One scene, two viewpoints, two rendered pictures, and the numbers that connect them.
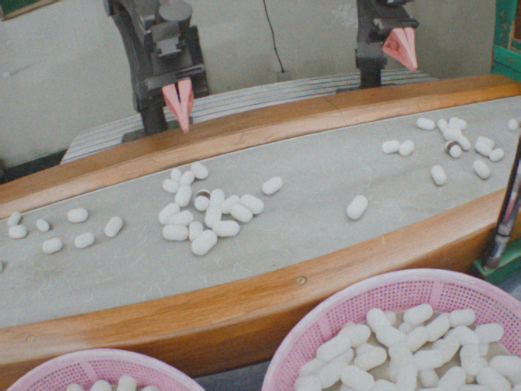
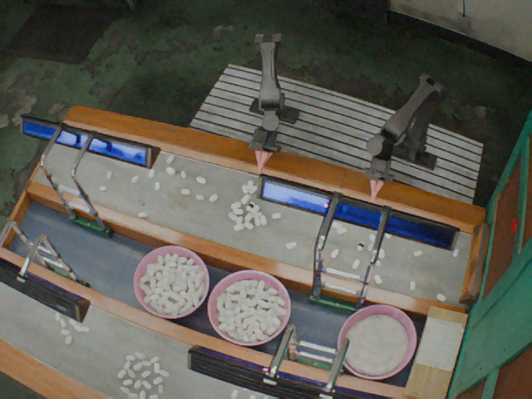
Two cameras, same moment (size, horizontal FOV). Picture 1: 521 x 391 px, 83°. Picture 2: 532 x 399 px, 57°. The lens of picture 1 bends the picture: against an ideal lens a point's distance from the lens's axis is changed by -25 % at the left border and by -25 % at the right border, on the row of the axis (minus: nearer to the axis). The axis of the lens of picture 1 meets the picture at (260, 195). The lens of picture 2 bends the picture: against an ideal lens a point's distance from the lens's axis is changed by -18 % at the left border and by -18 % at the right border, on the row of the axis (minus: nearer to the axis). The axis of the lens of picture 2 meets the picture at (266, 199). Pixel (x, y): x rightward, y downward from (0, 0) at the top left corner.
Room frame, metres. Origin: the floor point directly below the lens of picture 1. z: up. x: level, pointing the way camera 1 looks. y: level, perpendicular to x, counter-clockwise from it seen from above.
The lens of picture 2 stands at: (-0.39, -0.54, 2.52)
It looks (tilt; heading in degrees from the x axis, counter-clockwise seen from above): 59 degrees down; 34
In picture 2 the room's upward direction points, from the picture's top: 6 degrees counter-clockwise
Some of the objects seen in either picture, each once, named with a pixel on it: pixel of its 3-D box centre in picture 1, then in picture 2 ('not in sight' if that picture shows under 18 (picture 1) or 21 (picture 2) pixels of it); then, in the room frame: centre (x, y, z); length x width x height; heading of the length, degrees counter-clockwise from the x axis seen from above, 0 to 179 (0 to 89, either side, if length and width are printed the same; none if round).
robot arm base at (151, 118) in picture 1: (153, 119); (273, 105); (0.89, 0.24, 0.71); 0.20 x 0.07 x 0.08; 96
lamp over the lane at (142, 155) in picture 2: not in sight; (81, 135); (0.25, 0.63, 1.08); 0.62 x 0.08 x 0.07; 100
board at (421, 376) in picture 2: not in sight; (437, 354); (0.20, -0.75, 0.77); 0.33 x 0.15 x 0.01; 10
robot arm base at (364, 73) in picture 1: (370, 79); (415, 150); (0.95, -0.36, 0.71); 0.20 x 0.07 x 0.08; 96
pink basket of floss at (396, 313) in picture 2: not in sight; (376, 345); (0.17, -0.54, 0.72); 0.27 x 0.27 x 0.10
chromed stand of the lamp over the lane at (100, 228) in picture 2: not in sight; (84, 180); (0.17, 0.62, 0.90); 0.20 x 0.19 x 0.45; 100
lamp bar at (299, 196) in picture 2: not in sight; (362, 209); (0.41, -0.32, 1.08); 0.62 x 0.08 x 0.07; 100
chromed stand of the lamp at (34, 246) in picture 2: not in sight; (39, 274); (-0.22, 0.56, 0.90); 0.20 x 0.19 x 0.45; 100
